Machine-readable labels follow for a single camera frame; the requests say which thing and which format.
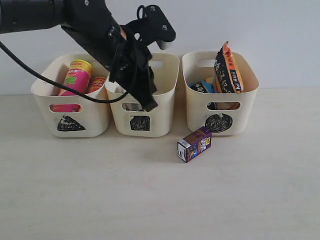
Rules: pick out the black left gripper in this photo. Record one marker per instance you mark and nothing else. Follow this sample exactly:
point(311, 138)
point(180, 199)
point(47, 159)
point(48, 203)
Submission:
point(127, 58)

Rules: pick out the white blue milk carton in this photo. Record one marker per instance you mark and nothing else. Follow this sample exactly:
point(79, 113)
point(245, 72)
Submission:
point(134, 107)

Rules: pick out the yellow chips can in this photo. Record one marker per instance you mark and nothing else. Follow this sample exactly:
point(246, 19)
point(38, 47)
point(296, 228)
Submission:
point(95, 84)

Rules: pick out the blue cookie bag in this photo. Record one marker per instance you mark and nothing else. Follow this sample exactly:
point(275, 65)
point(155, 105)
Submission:
point(203, 86)

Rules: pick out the pink chips can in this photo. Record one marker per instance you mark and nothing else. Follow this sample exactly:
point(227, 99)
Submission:
point(77, 78)

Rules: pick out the purple drink carton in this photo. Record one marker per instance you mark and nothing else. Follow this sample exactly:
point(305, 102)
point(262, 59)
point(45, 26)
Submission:
point(194, 144)

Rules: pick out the orange snack bag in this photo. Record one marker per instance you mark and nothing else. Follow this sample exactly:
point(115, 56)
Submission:
point(227, 78)

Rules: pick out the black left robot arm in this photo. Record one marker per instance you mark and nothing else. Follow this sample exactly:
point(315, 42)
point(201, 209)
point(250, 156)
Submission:
point(80, 19)

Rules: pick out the cream bin square mark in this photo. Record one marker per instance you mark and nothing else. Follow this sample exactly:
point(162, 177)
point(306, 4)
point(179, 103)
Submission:
point(157, 122)

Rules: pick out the cream bin triangle mark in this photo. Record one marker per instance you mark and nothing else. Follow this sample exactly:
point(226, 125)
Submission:
point(93, 118)

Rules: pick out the cream bin circle mark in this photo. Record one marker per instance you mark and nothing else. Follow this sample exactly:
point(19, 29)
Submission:
point(226, 114)

